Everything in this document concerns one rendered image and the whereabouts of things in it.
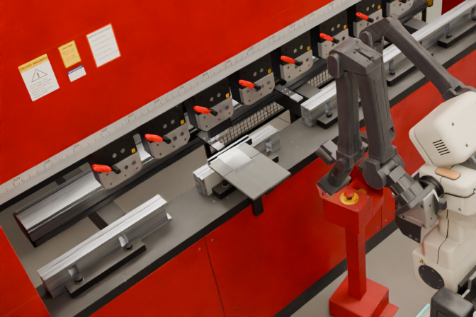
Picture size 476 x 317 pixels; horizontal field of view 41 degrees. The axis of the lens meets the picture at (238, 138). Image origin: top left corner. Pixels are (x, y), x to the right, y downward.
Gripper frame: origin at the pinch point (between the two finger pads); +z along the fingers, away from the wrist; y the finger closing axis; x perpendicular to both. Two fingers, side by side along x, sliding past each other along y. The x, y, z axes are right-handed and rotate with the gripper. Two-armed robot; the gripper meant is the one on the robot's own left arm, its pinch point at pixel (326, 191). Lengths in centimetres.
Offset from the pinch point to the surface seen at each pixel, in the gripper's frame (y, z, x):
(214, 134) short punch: 11.4, 9.8, -44.3
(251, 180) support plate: 12.9, 10.8, -22.0
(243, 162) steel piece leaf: 8.1, 15.0, -30.7
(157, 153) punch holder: 37, 1, -47
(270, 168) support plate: 3.8, 10.5, -21.4
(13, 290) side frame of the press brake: 100, -8, -33
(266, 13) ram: -17, -27, -57
